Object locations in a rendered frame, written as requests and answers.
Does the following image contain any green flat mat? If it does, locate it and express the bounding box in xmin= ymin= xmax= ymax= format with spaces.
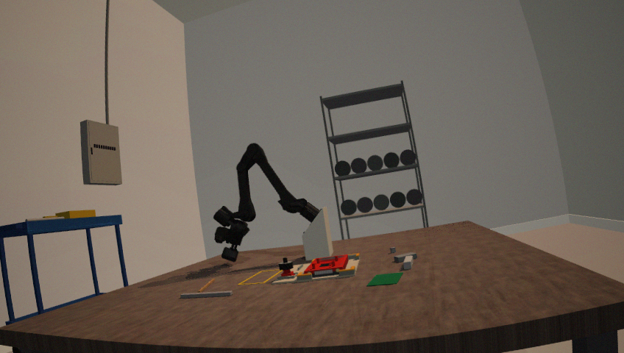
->
xmin=367 ymin=273 xmax=403 ymax=287

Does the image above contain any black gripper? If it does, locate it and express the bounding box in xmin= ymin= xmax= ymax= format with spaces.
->
xmin=221 ymin=233 xmax=243 ymax=262

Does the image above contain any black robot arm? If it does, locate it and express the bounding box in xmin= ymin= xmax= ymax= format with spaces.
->
xmin=213 ymin=143 xmax=320 ymax=243

